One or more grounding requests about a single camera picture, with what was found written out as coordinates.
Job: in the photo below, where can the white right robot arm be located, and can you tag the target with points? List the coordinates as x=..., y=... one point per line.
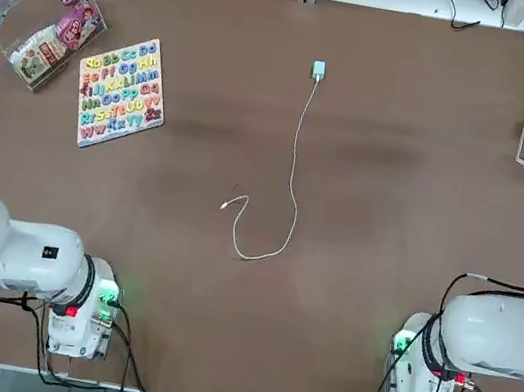
x=486, y=337

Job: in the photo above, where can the colourful alphabet puzzle board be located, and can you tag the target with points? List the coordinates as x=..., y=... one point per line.
x=120, y=92

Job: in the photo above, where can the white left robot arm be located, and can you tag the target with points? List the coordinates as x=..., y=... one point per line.
x=33, y=257

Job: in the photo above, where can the white snack packet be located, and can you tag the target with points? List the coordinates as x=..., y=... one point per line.
x=37, y=57

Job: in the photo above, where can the white phone charger plug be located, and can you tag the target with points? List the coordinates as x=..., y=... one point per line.
x=318, y=70

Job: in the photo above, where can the pink snack packet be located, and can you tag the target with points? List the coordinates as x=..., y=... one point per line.
x=74, y=26

